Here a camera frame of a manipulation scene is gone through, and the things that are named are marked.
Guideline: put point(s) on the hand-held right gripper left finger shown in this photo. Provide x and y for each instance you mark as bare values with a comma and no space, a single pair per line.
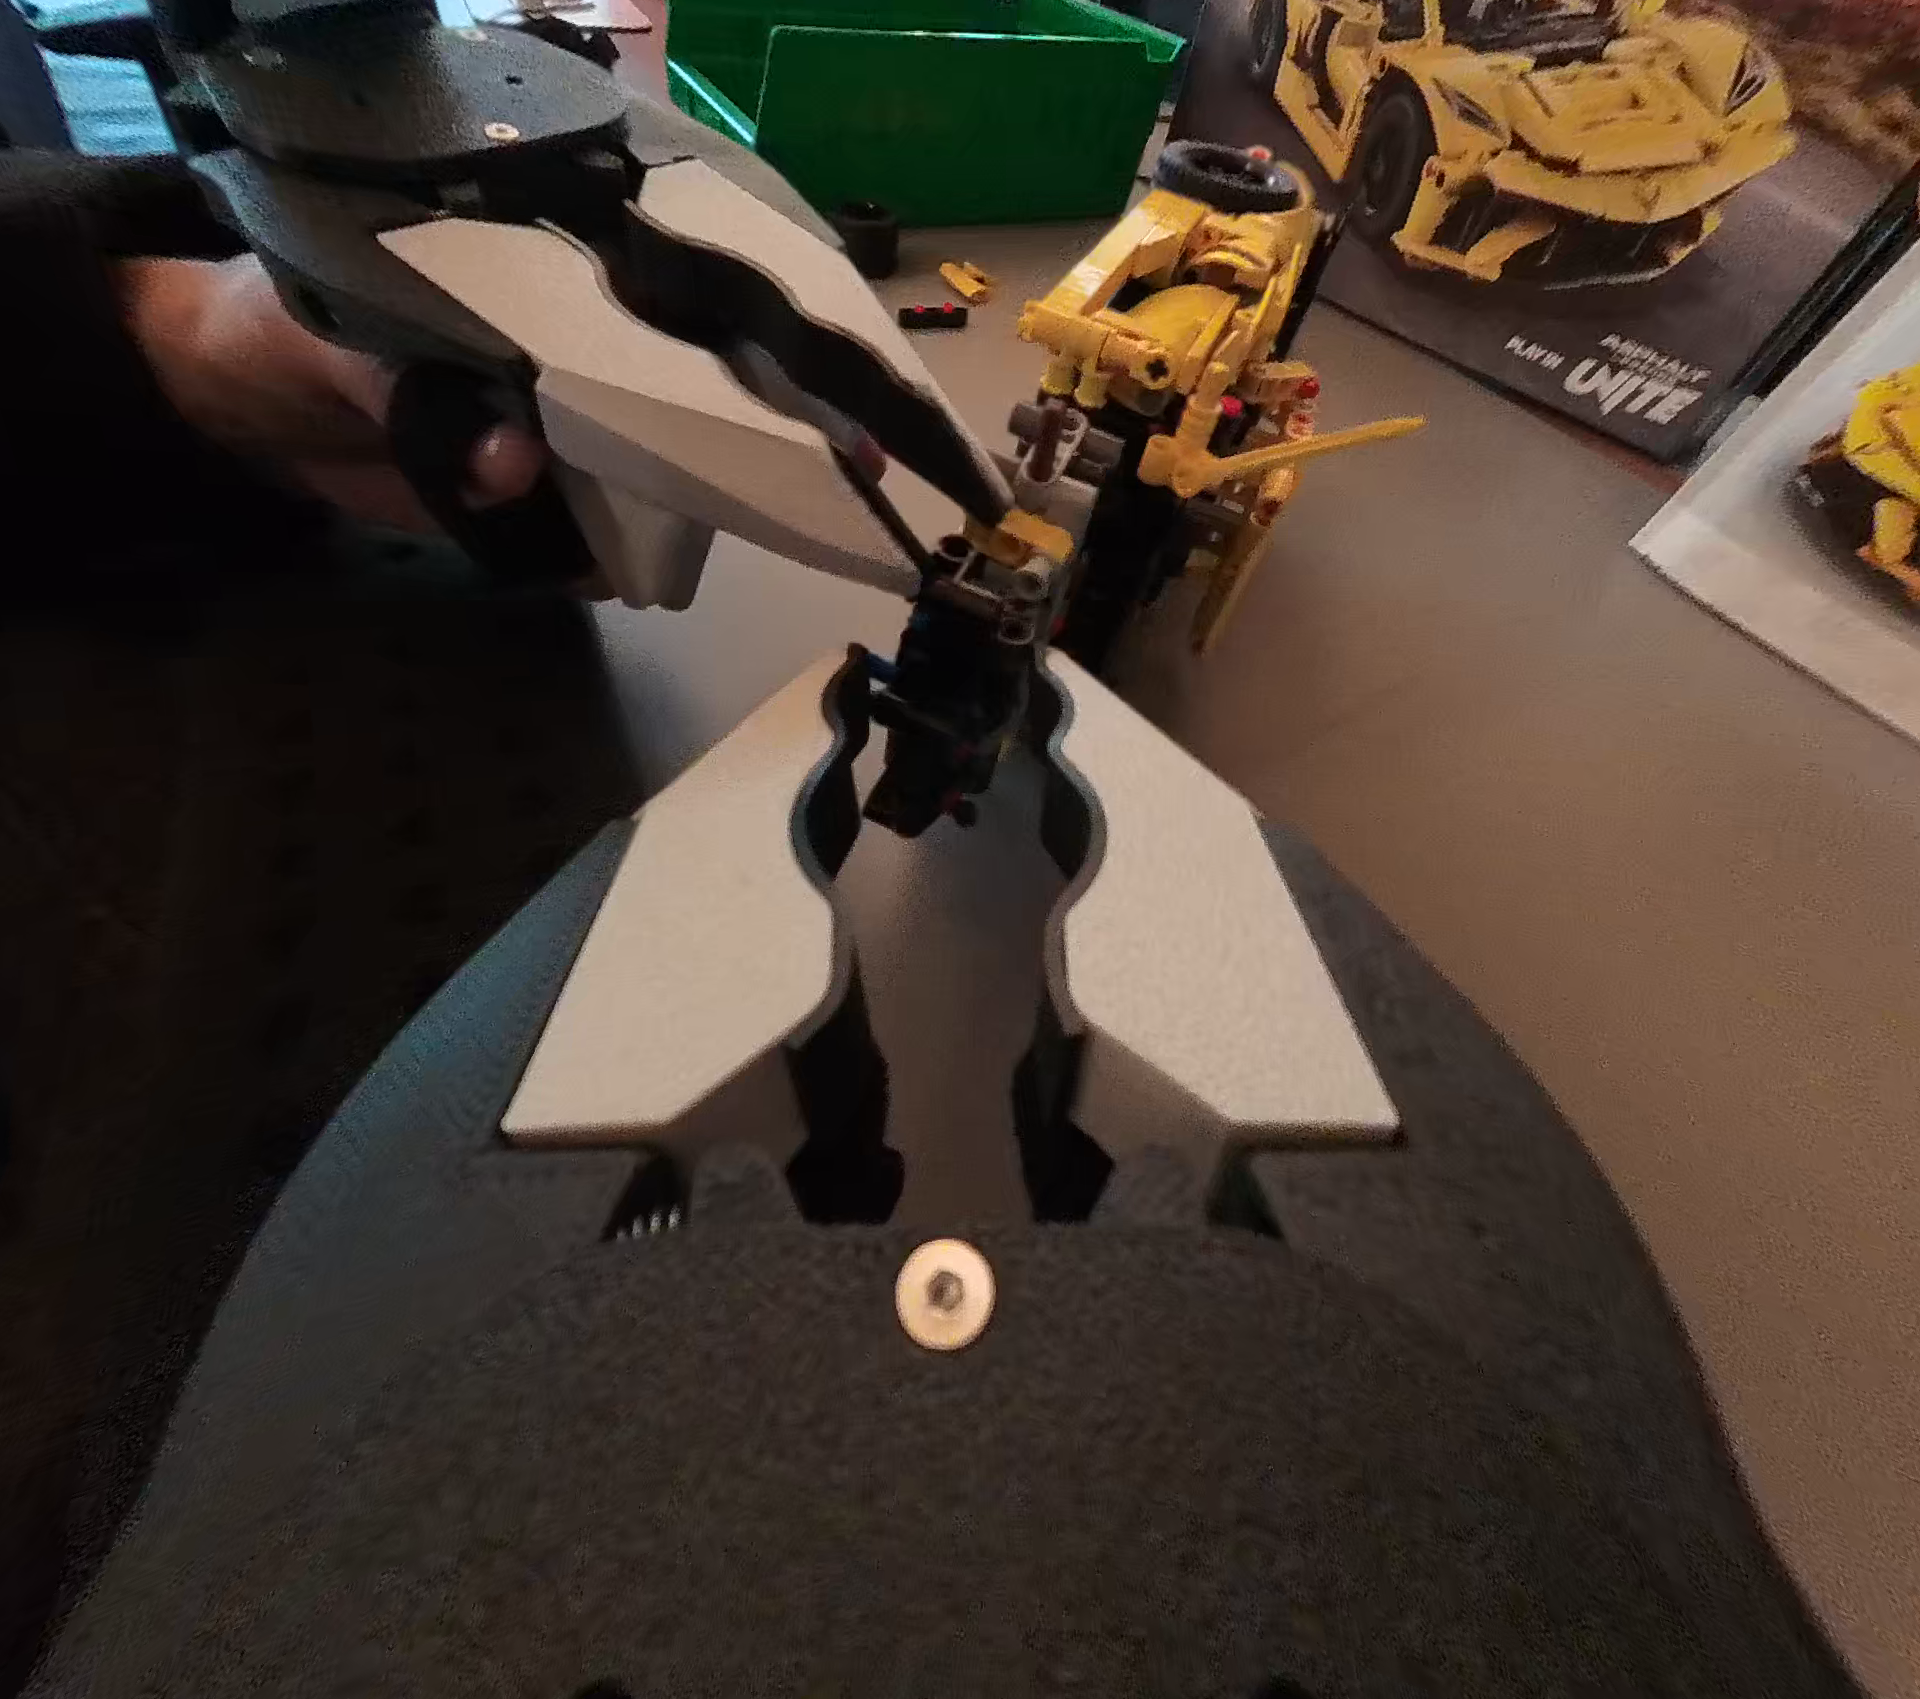
676,979

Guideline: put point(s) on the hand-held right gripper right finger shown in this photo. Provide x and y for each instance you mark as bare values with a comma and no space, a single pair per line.
1216,979

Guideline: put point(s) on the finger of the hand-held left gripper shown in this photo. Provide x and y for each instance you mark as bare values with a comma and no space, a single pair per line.
600,348
763,243

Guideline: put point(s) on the black brick beam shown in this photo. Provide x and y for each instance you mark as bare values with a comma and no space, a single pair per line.
933,315

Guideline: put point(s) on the black grey brick assembly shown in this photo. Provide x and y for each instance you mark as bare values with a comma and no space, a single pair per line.
960,681

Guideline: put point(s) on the yellow toy brick car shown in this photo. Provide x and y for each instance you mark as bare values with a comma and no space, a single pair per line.
1184,304

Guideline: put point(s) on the person's left forearm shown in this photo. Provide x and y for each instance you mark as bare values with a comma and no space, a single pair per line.
74,379

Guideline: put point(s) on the black toy tyre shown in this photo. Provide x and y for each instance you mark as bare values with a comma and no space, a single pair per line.
868,242

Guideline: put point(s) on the small yellow brick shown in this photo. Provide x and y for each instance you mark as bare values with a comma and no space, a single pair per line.
966,280

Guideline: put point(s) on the green plastic bin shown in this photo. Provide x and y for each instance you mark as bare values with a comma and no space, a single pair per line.
960,125

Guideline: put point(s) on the black dimpled mat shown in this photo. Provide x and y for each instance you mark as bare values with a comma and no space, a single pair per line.
300,831

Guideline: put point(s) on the long yellow Lego axle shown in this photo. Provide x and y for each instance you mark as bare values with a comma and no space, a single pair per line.
1318,441

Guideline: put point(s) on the white car instruction booklet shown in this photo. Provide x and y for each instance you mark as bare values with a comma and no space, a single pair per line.
1771,559

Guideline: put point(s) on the dark car set box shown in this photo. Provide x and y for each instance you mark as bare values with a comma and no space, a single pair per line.
1500,304

